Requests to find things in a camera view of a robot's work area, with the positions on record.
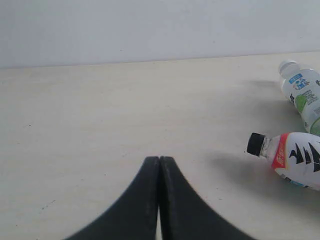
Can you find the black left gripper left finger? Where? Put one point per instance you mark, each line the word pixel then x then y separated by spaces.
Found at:
pixel 133 216

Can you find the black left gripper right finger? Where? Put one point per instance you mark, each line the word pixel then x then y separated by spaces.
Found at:
pixel 184 215

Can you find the pink peach drink bottle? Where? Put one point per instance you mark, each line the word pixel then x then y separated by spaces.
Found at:
pixel 294 156

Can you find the green label Gatorade bottle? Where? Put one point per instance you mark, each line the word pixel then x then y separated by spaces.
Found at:
pixel 300 84

